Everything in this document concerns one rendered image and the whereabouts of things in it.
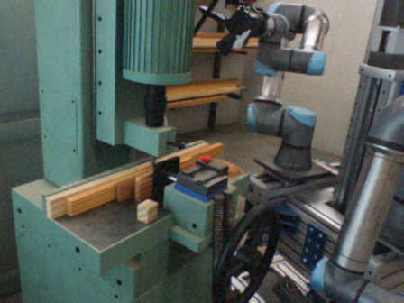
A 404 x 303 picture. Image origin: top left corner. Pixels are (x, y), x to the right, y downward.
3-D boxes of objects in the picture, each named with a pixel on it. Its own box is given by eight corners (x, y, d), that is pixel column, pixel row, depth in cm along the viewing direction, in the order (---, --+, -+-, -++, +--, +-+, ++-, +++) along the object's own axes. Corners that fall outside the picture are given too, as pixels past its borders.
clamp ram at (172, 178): (173, 204, 98) (175, 172, 95) (151, 194, 102) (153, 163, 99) (195, 193, 105) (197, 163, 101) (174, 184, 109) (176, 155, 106)
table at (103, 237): (130, 299, 74) (130, 274, 72) (43, 236, 91) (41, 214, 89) (275, 199, 119) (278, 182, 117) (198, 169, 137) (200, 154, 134)
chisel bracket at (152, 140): (157, 162, 102) (159, 133, 99) (122, 148, 110) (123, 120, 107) (175, 156, 108) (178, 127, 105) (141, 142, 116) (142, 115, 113)
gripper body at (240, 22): (237, 0, 103) (259, 3, 112) (218, 23, 108) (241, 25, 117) (254, 20, 101) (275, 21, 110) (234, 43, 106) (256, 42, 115)
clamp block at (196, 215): (202, 240, 90) (206, 206, 87) (160, 218, 98) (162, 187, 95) (236, 217, 101) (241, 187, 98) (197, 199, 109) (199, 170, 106)
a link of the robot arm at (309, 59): (330, 31, 156) (320, 87, 120) (303, 28, 159) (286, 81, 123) (335, 2, 149) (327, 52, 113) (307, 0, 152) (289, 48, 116)
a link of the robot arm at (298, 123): (311, 149, 145) (317, 114, 140) (276, 142, 148) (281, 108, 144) (312, 140, 155) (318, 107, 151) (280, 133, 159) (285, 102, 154)
